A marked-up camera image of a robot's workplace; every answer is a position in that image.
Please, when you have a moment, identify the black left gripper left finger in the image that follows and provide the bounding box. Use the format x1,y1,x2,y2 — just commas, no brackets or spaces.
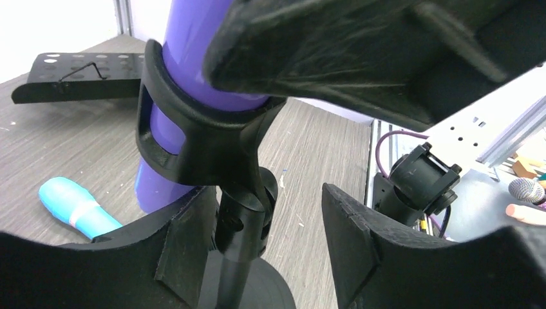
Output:
1,187,217,308

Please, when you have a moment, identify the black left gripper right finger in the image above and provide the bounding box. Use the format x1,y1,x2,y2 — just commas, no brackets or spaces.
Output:
321,183,545,308

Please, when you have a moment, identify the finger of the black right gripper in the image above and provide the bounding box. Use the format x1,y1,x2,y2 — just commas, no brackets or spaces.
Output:
203,1,545,131

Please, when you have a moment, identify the blue toy microphone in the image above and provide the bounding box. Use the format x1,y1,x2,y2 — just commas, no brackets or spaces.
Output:
38,177,122,239

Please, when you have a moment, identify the black music stand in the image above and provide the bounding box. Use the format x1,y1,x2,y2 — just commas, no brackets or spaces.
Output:
12,53,144,104

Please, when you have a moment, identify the purple toy microphone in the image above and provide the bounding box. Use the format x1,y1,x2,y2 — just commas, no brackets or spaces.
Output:
135,0,268,213

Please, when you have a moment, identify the person's fingertip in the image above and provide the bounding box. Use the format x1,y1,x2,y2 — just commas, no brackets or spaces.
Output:
505,204,545,226

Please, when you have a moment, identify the grey real microphone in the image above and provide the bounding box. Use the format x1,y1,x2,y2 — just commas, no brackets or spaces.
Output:
508,178,545,209

